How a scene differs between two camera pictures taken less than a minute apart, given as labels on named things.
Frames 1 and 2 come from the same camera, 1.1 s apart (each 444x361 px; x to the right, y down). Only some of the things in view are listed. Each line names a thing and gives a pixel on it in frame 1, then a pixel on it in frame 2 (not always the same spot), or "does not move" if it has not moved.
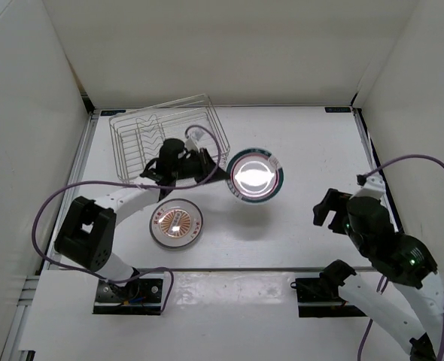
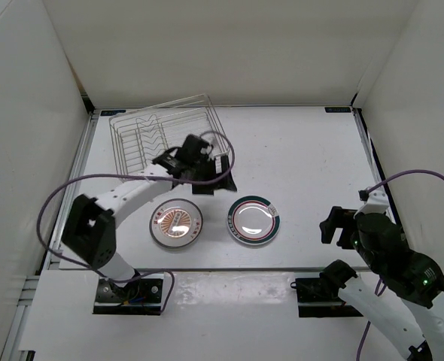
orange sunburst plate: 175,222 does not move
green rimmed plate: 256,175 -> 253,219
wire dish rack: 137,134 does not move
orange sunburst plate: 176,223 does not move
